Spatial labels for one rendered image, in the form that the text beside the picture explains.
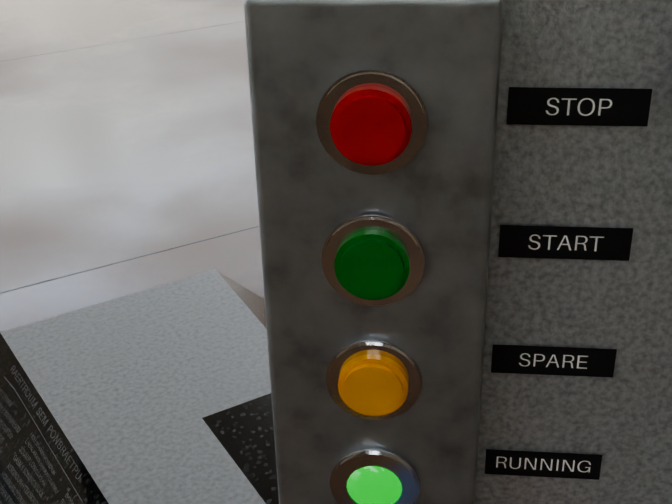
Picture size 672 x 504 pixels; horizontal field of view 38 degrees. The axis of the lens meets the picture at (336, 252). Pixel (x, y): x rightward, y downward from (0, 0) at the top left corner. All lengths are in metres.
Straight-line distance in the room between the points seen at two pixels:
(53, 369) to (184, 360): 0.17
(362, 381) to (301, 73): 0.12
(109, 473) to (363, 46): 0.93
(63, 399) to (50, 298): 1.89
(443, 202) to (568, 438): 0.12
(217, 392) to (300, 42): 1.00
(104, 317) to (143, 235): 2.03
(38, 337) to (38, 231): 2.19
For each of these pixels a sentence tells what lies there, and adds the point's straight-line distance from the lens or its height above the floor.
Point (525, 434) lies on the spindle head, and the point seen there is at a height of 1.33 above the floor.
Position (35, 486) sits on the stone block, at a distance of 1.28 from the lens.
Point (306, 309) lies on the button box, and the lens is 0.36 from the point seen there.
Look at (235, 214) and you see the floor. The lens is 3.58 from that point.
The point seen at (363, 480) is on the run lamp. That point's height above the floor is 1.33.
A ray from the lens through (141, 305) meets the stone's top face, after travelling 1.49.
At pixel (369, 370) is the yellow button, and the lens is 0.36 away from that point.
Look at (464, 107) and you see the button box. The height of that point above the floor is 1.48.
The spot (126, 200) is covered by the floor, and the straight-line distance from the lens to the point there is 3.77.
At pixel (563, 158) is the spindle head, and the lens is 0.35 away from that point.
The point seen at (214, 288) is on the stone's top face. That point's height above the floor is 0.82.
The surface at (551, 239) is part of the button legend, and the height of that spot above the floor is 1.42.
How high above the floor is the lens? 1.59
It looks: 29 degrees down
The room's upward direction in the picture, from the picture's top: 2 degrees counter-clockwise
